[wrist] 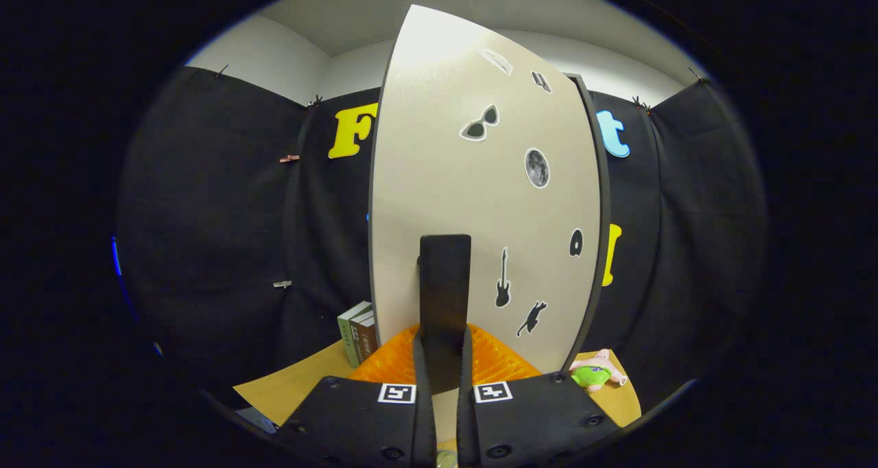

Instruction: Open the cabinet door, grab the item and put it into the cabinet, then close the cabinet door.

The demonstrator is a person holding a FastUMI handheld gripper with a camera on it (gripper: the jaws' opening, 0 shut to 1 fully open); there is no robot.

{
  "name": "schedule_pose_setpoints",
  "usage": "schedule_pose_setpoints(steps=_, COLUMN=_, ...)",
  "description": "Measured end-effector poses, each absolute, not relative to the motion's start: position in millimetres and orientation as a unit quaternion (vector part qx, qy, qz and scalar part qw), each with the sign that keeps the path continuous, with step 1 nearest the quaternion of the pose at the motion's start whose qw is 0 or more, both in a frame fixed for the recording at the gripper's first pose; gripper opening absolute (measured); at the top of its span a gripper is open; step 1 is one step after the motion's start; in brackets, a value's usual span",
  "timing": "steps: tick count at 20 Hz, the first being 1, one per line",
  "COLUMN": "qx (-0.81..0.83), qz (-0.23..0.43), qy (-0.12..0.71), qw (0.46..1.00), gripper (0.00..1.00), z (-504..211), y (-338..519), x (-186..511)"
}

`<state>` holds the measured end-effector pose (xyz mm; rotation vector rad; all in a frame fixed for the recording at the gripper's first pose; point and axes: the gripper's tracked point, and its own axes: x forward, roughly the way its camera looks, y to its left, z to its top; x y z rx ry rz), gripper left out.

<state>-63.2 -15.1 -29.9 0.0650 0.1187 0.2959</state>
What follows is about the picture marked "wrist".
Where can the dark grey cabinet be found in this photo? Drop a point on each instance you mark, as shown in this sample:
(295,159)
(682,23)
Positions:
(606,200)

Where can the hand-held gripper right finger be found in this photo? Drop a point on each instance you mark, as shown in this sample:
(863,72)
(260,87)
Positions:
(535,427)

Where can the pink and green plush toy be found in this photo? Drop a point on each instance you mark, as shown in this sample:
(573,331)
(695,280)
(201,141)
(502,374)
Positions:
(591,375)

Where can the green book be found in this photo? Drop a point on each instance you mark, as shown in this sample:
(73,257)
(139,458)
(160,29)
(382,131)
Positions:
(351,334)

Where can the beige cabinet door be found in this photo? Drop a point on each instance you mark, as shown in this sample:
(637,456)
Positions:
(425,145)

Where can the black backdrop cloth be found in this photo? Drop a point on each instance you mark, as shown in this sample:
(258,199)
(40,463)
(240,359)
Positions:
(206,200)

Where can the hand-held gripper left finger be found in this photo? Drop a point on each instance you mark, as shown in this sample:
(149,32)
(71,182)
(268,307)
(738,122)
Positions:
(357,427)

